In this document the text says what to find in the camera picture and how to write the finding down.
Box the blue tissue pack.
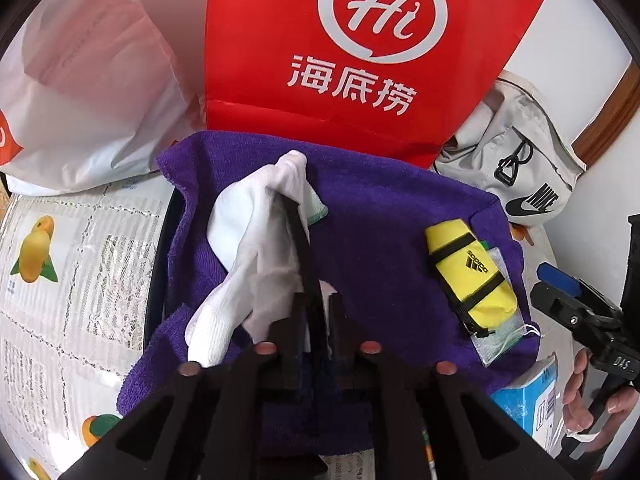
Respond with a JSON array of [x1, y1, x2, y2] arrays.
[[487, 352, 568, 448]]

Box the brown wooden door frame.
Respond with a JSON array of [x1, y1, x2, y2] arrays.
[[580, 55, 640, 171]]

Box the person's right hand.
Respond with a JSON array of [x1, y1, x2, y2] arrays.
[[561, 349, 640, 453]]

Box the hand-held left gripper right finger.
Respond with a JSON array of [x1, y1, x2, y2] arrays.
[[325, 292, 576, 480]]

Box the purple towel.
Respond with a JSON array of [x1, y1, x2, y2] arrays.
[[116, 130, 543, 456]]

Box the white plastic shopping bag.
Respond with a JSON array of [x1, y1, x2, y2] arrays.
[[0, 0, 211, 196]]

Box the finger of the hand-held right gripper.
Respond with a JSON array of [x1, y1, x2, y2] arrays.
[[536, 261, 586, 301], [530, 282, 623, 346]]

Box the red paper bag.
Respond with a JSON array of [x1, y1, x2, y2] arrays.
[[202, 0, 551, 171]]

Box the grey waist bag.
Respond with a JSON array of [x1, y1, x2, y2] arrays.
[[432, 70, 588, 228]]

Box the white sock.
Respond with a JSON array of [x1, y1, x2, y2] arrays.
[[184, 150, 341, 368]]

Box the black strap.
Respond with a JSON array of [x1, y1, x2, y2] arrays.
[[274, 192, 323, 306]]

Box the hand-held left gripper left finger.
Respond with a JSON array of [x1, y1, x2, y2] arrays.
[[60, 294, 321, 480]]

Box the yellow pouch black straps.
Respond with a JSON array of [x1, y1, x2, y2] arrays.
[[424, 218, 519, 339]]

